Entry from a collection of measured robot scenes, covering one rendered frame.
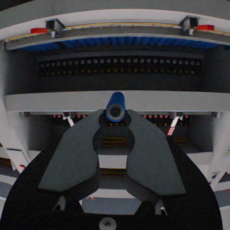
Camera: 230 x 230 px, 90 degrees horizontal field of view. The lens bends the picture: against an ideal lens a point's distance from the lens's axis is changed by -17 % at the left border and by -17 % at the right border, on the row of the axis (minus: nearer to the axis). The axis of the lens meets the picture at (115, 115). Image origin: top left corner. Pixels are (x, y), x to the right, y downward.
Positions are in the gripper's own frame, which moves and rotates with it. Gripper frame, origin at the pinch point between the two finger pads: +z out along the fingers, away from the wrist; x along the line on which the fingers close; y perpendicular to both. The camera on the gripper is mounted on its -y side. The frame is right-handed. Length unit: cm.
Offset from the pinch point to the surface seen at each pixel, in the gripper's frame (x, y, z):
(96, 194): -8, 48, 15
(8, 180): -52, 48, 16
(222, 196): 64, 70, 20
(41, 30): -12.2, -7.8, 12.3
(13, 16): -21.4, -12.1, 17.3
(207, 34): 19.9, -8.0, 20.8
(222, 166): 36.6, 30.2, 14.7
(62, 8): -10.1, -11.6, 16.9
